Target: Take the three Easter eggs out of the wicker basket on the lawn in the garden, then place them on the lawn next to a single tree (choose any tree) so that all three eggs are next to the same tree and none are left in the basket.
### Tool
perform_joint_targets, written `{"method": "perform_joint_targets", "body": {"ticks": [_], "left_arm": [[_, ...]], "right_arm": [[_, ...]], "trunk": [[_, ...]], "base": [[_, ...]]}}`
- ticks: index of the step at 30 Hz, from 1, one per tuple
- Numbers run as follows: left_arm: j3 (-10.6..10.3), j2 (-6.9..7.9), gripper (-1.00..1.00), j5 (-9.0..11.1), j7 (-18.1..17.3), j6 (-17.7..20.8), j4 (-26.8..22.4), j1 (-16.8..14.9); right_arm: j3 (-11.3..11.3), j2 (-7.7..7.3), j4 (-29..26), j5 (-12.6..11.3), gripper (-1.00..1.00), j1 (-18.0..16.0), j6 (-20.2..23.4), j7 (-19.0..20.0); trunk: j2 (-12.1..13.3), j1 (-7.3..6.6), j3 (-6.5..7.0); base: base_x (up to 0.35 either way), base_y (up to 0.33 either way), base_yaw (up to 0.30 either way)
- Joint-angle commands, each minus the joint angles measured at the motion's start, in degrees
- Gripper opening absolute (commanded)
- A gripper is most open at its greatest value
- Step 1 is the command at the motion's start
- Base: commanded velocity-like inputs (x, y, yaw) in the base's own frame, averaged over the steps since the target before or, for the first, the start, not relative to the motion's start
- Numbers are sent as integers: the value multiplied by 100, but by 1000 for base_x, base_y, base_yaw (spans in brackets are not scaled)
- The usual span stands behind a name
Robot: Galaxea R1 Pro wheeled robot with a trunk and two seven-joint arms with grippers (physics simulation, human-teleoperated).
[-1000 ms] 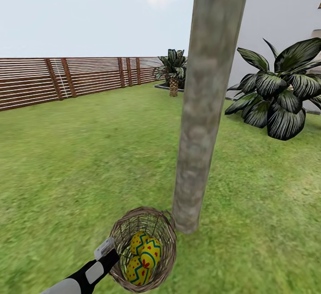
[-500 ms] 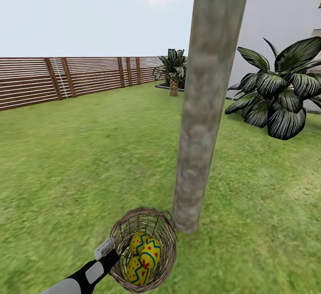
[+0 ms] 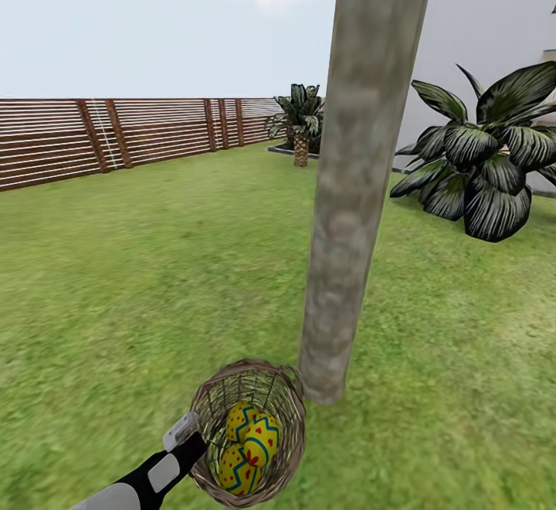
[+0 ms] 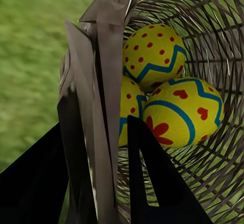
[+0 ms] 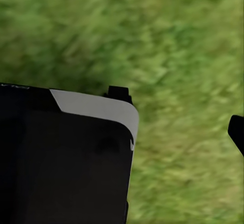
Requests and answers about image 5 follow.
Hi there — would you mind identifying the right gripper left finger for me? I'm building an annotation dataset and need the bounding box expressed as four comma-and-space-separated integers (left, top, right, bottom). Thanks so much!
0, 115, 26, 176

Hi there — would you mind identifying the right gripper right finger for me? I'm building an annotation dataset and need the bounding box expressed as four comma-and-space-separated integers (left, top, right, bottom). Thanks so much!
228, 115, 244, 156

